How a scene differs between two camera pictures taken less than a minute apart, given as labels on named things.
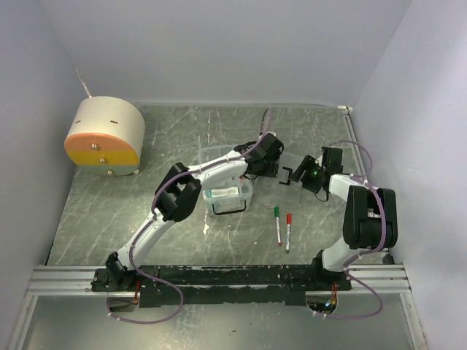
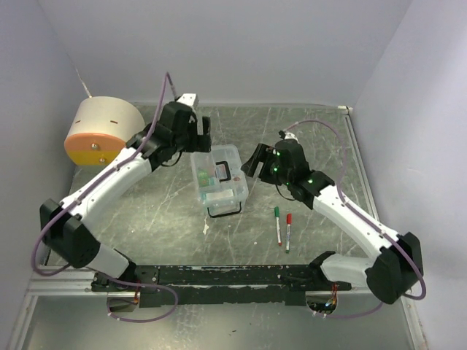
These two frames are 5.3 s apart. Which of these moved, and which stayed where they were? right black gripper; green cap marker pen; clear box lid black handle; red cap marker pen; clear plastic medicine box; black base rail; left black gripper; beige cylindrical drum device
Moved: right black gripper; left black gripper; clear box lid black handle
Stayed: clear plastic medicine box; green cap marker pen; red cap marker pen; beige cylindrical drum device; black base rail
